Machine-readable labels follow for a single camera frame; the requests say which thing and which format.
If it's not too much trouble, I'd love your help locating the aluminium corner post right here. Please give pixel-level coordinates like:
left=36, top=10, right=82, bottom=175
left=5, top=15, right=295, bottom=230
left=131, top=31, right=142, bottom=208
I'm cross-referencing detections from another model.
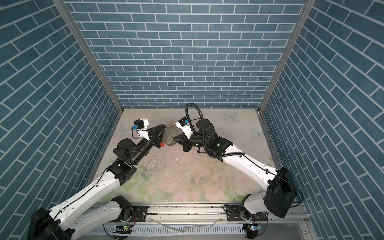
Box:
left=259, top=0, right=316, bottom=114

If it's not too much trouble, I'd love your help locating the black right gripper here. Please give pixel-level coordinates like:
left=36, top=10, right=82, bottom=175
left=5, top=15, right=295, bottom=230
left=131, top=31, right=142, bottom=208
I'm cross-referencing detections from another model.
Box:
left=172, top=131, right=210, bottom=152

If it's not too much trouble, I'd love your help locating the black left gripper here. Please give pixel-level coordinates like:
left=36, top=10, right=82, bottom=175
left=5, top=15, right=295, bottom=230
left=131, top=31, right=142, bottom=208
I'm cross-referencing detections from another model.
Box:
left=130, top=124, right=165, bottom=167

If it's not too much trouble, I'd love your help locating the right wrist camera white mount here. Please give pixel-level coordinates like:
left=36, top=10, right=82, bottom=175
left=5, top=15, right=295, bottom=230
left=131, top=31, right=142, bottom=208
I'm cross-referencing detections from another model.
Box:
left=176, top=117, right=194, bottom=139

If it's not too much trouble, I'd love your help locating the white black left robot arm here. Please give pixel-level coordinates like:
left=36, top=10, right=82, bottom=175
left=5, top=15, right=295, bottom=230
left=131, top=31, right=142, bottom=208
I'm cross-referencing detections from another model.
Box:
left=27, top=124, right=166, bottom=240

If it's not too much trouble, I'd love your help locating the aluminium corner post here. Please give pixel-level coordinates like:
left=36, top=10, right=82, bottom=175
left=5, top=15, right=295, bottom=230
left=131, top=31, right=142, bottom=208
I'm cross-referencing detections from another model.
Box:
left=259, top=0, right=316, bottom=114
left=52, top=0, right=124, bottom=114

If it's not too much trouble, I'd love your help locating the aluminium corner post left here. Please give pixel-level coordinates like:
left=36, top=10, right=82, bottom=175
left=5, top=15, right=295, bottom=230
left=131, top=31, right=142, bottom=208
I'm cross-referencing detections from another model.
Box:
left=52, top=0, right=124, bottom=114

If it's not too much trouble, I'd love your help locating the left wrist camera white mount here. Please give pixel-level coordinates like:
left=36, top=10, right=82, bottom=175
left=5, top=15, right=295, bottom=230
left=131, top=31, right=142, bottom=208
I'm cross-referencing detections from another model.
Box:
left=131, top=118, right=150, bottom=141

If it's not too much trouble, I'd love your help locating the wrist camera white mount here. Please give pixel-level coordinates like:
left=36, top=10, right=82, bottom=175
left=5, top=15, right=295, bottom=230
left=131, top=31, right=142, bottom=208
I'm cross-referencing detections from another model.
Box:
left=131, top=118, right=150, bottom=141
left=176, top=117, right=194, bottom=139

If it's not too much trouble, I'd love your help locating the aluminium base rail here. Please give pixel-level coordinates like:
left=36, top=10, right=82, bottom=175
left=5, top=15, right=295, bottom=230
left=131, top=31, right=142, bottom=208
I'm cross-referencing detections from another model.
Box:
left=131, top=202, right=271, bottom=224

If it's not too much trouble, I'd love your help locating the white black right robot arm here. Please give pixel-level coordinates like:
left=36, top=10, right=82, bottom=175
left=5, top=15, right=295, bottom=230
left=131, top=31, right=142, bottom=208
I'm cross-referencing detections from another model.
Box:
left=173, top=117, right=299, bottom=220

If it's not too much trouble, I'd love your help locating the black corrugated cable hose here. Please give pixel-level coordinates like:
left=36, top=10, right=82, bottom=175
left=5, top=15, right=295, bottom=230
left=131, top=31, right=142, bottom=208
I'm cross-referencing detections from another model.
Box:
left=185, top=102, right=244, bottom=159

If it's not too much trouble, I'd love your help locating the white slotted cable duct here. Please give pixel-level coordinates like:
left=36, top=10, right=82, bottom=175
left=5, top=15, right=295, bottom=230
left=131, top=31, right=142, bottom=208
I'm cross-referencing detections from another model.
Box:
left=85, top=224, right=245, bottom=237

